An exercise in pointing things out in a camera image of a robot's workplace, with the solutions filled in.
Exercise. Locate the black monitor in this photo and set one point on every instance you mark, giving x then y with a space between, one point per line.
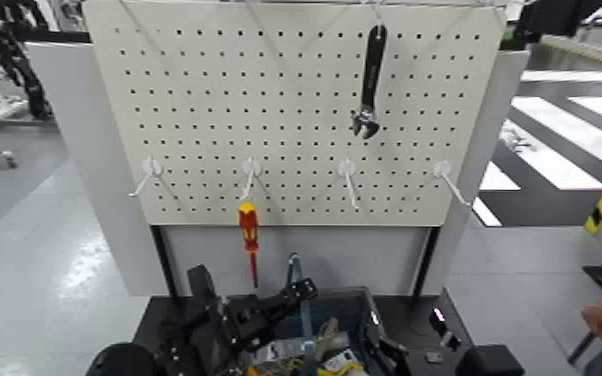
553 16

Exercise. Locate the white labelled packet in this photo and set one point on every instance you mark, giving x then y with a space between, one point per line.
340 361

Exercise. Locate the black background robot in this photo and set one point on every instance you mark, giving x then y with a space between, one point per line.
15 58

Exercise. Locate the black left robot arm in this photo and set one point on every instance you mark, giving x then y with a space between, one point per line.
201 294

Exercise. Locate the small grey metal piece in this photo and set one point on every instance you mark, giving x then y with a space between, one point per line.
434 357

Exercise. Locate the black stick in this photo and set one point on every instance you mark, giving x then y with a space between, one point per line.
582 349

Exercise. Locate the beige perforated pegboard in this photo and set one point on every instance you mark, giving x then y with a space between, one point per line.
280 105

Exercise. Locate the black device with red light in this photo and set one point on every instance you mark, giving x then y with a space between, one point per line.
442 325

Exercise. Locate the yellow tool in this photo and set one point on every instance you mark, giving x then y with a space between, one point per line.
340 372

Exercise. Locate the black adjustable wrench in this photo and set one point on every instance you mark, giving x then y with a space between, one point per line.
373 68

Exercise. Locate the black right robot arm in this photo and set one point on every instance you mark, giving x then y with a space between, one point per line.
490 361

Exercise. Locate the white pegboard hook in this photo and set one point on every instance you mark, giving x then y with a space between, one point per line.
151 167
442 168
345 168
251 168

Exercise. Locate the grey white box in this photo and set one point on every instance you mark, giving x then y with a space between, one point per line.
280 350

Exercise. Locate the dark blue plastic crate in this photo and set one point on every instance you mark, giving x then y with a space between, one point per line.
343 310

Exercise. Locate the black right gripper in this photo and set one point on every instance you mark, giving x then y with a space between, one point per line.
390 359

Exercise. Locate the red yellow screwdriver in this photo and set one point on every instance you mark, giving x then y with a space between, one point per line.
248 226

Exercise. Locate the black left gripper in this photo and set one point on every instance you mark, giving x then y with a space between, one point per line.
230 328

